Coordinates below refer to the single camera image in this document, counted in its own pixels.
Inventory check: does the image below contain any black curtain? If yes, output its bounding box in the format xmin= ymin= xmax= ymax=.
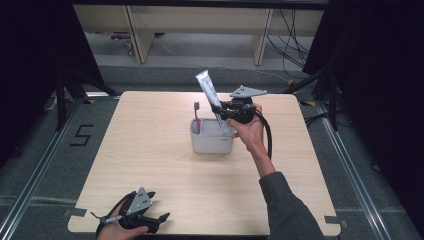
xmin=302 ymin=0 xmax=424 ymax=232
xmin=0 ymin=0 xmax=105 ymax=169

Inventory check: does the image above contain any black metal stand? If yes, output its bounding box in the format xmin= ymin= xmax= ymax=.
xmin=54 ymin=67 xmax=122 ymax=132
xmin=282 ymin=64 xmax=340 ymax=132

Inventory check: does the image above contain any person's left hand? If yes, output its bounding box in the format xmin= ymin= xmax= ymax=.
xmin=96 ymin=201 xmax=150 ymax=240

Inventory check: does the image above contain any white toothpaste tube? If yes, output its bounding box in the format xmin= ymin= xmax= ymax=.
xmin=195 ymin=69 xmax=232 ymax=135

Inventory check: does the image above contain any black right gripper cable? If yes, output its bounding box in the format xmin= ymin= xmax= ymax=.
xmin=253 ymin=109 xmax=274 ymax=161

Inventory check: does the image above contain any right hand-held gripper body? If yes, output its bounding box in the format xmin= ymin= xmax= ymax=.
xmin=218 ymin=85 xmax=269 ymax=125

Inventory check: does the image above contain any pink toothbrush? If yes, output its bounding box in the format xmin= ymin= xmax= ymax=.
xmin=193 ymin=101 xmax=203 ymax=135

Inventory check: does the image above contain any person's right hand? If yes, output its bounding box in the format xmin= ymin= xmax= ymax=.
xmin=226 ymin=102 xmax=268 ymax=158

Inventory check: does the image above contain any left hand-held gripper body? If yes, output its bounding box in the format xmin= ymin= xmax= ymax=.
xmin=90 ymin=186 xmax=162 ymax=234

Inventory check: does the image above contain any grey toothbrush holder box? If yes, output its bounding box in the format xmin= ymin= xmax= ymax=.
xmin=189 ymin=117 xmax=237 ymax=155

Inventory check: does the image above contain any aluminium floor rail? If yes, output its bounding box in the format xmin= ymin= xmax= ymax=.
xmin=0 ymin=95 xmax=85 ymax=238
xmin=314 ymin=101 xmax=394 ymax=240

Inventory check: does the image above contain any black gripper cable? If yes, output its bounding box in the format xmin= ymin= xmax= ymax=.
xmin=253 ymin=109 xmax=274 ymax=161
xmin=94 ymin=194 xmax=135 ymax=240

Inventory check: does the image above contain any bundle of black cables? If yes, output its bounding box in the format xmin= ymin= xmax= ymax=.
xmin=265 ymin=9 xmax=315 ymax=80

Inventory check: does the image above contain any light wooden desk frame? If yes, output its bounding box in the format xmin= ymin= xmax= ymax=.
xmin=73 ymin=4 xmax=325 ymax=66

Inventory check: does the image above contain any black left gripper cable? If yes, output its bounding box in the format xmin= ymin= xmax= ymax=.
xmin=94 ymin=194 xmax=135 ymax=240

